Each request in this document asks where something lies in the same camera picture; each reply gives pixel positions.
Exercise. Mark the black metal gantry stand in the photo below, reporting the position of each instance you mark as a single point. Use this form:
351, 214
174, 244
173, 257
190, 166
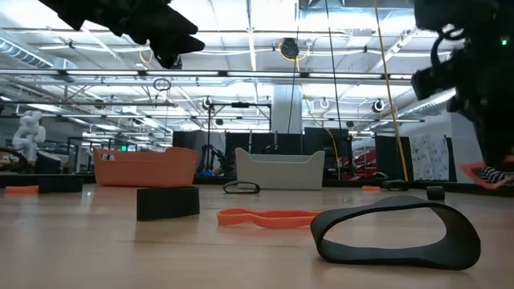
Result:
240, 104

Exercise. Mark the black curved tube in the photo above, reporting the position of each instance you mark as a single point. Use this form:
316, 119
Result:
12, 150

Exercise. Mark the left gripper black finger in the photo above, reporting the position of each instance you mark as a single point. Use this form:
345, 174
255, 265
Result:
172, 48
170, 24

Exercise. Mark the light grey plastic basket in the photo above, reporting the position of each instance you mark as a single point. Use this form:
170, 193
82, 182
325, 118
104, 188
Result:
281, 168

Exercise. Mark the person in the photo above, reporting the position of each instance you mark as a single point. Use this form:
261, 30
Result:
494, 175

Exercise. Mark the long ceiling light rail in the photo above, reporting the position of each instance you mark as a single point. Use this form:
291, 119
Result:
241, 73

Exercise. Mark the patterned white cloth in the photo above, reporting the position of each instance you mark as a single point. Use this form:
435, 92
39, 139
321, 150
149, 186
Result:
429, 156

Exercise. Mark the narrow black panel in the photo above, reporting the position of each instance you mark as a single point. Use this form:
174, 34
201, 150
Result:
385, 156

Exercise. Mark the red object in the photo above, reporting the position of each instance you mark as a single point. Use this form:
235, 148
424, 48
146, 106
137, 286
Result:
367, 164

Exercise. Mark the dark grey partition panel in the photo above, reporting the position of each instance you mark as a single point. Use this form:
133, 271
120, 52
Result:
188, 140

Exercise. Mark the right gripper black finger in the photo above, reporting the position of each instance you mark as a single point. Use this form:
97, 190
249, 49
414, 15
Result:
510, 140
496, 140

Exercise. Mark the orange plastic basket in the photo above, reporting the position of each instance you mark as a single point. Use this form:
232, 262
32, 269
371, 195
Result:
144, 168

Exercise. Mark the black background robot arm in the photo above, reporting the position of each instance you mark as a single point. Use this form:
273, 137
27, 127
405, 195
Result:
217, 160

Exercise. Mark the small round ceiling reel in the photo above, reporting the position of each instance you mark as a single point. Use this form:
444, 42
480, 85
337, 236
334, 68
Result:
207, 103
378, 105
324, 103

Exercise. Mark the white robot figure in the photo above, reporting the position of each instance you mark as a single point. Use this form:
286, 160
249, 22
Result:
29, 134

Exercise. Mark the dark grey box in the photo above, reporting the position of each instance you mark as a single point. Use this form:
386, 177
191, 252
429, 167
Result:
48, 162

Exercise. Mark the black aluminium table frame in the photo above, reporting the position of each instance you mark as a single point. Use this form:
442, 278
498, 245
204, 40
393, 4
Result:
209, 180

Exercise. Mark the black partition panel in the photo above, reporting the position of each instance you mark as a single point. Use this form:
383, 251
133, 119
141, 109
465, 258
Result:
261, 143

